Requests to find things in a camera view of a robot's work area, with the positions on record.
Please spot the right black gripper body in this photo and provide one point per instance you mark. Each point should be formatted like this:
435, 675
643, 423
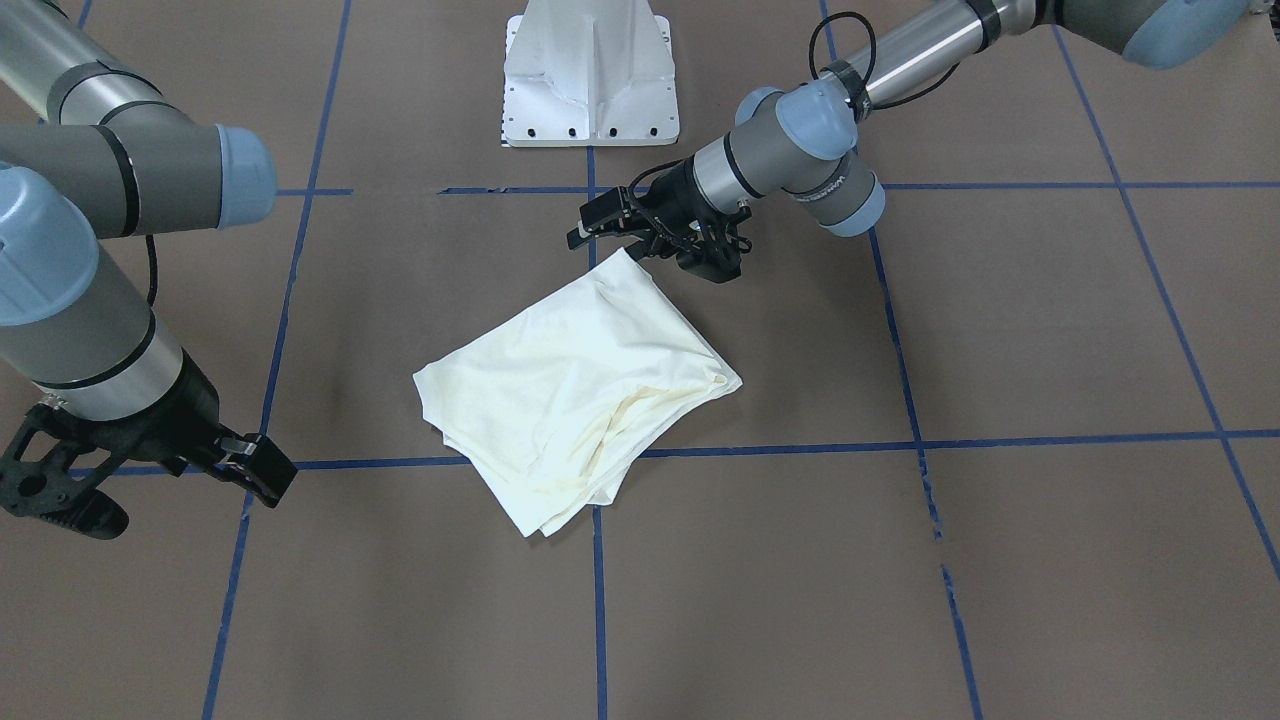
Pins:
172, 418

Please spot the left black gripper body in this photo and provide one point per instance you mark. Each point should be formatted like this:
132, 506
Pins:
676, 199

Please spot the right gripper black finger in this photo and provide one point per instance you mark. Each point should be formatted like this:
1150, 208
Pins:
253, 463

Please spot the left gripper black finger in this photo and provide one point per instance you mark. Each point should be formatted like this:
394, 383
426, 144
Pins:
612, 208
636, 235

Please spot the cream long sleeve cat shirt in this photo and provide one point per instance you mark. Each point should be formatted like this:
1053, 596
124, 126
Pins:
553, 406

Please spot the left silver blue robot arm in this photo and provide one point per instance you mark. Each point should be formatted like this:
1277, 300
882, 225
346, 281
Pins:
802, 142

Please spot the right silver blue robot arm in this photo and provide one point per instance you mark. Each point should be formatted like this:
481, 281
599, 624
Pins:
111, 158

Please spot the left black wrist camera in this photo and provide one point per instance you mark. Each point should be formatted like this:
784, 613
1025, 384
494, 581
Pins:
714, 250

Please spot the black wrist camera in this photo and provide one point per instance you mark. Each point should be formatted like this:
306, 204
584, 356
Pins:
37, 479
714, 250

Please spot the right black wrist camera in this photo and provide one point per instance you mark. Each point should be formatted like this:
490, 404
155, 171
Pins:
37, 479

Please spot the white pillar with base plate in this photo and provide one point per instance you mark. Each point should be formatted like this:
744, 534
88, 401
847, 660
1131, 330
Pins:
589, 73

